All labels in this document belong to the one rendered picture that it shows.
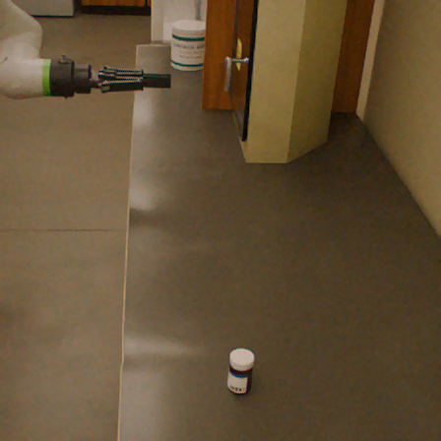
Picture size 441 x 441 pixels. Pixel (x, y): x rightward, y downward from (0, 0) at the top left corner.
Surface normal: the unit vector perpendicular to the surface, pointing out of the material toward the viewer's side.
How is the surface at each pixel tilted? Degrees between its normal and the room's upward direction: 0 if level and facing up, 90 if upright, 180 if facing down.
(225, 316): 0
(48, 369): 0
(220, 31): 90
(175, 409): 0
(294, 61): 90
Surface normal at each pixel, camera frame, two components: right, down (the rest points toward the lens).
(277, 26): 0.08, 0.53
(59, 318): 0.06, -0.85
